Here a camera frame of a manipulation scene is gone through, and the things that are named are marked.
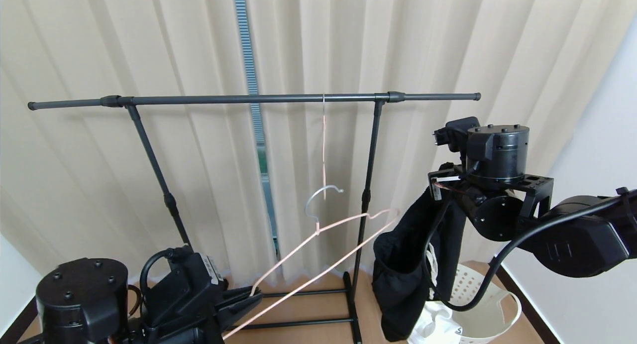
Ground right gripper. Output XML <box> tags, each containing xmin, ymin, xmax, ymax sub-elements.
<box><xmin>426</xmin><ymin>163</ymin><xmax>524</xmax><ymax>243</ymax></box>

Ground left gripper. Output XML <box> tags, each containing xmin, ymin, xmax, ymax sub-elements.
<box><xmin>144</xmin><ymin>253</ymin><xmax>264</xmax><ymax>344</ymax></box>

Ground black shorts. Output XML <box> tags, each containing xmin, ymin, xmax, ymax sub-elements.
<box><xmin>372</xmin><ymin>184</ymin><xmax>469</xmax><ymax>343</ymax></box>

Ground pink clothes hanger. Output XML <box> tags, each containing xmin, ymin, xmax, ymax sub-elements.
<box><xmin>320</xmin><ymin>94</ymin><xmax>328</xmax><ymax>202</ymax></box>
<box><xmin>221</xmin><ymin>184</ymin><xmax>402</xmax><ymax>341</ymax></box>

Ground white laundry basket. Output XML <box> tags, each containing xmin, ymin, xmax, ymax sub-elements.
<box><xmin>423</xmin><ymin>263</ymin><xmax>523</xmax><ymax>344</ymax></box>

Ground black clothes rack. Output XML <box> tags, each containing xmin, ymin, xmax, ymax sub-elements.
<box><xmin>27</xmin><ymin>91</ymin><xmax>482</xmax><ymax>344</ymax></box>

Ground white garment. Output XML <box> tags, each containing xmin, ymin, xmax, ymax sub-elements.
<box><xmin>408</xmin><ymin>301</ymin><xmax>464</xmax><ymax>344</ymax></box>

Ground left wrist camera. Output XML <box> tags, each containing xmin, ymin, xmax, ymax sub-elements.
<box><xmin>140</xmin><ymin>247</ymin><xmax>210</xmax><ymax>326</ymax></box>

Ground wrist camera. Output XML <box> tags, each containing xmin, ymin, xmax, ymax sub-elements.
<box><xmin>140</xmin><ymin>247</ymin><xmax>210</xmax><ymax>326</ymax></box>
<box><xmin>432</xmin><ymin>116</ymin><xmax>481</xmax><ymax>154</ymax></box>

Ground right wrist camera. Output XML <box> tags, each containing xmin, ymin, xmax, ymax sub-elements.
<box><xmin>432</xmin><ymin>116</ymin><xmax>481</xmax><ymax>154</ymax></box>

